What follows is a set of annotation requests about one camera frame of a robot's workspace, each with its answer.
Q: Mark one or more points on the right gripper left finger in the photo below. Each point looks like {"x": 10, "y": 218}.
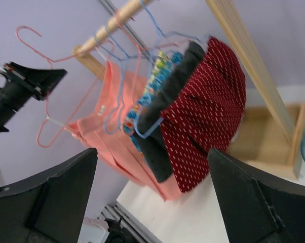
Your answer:
{"x": 48, "y": 206}

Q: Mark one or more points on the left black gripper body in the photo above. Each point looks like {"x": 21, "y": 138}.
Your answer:
{"x": 10, "y": 100}

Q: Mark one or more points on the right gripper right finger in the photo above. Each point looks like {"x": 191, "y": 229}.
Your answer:
{"x": 256, "y": 206}

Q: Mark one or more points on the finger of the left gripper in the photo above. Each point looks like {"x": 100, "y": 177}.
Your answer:
{"x": 36, "y": 83}

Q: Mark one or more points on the pink pleated skirt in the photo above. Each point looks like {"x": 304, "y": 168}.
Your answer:
{"x": 119, "y": 152}

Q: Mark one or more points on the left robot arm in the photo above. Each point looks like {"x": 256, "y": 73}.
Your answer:
{"x": 23, "y": 83}

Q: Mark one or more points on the blue hanger under floral skirt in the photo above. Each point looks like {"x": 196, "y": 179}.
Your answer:
{"x": 156, "y": 52}

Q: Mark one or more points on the blue hanger under lemon skirt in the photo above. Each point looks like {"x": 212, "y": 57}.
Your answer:
{"x": 122, "y": 85}

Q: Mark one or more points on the red dotted skirt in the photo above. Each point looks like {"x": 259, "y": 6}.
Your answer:
{"x": 206, "y": 114}

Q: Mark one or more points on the dark grey dotted skirt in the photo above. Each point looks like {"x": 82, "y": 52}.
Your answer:
{"x": 153, "y": 147}

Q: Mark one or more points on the yellow lemon print skirt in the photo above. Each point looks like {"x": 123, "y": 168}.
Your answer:
{"x": 160, "y": 63}

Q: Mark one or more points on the blue floral skirt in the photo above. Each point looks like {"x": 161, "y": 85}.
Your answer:
{"x": 150, "y": 91}

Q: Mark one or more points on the blue hanger under red skirt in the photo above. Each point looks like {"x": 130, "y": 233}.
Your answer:
{"x": 160, "y": 37}

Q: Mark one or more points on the wooden clothes rack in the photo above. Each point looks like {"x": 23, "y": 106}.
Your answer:
{"x": 271, "y": 131}

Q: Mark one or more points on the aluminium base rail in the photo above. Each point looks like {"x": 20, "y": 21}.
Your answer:
{"x": 124, "y": 226}

